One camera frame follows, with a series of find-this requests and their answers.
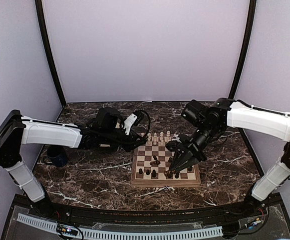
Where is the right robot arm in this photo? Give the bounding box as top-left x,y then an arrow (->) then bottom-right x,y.
167,98 -> 290,217

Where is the dark chess piece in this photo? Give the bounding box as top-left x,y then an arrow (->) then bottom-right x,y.
151,169 -> 157,179

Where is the white slotted cable duct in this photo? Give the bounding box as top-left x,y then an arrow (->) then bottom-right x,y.
16,213 -> 224,240

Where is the left black frame post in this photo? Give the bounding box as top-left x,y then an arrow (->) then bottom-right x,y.
35,0 -> 66,107

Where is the right black frame post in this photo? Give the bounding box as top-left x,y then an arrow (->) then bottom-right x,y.
228,0 -> 257,99

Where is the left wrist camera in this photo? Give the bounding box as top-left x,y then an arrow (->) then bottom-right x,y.
124,113 -> 140,136

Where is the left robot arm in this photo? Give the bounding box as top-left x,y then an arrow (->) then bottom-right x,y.
0,107 -> 149,218

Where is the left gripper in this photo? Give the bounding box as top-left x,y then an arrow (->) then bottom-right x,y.
101,129 -> 146,152

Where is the black front rail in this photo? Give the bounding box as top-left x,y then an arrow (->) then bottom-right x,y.
53,203 -> 244,224

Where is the black frame post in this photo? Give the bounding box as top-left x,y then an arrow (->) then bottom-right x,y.
35,0 -> 66,107
228,0 -> 257,99

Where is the dark blue mug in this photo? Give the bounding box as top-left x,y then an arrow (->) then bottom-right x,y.
43,145 -> 68,168

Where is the dark chess knight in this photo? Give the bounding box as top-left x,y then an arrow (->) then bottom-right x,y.
164,170 -> 174,179

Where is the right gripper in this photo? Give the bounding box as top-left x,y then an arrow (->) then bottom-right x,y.
170,122 -> 221,173

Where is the wooden chess board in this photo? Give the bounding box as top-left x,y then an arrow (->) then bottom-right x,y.
131,130 -> 201,188

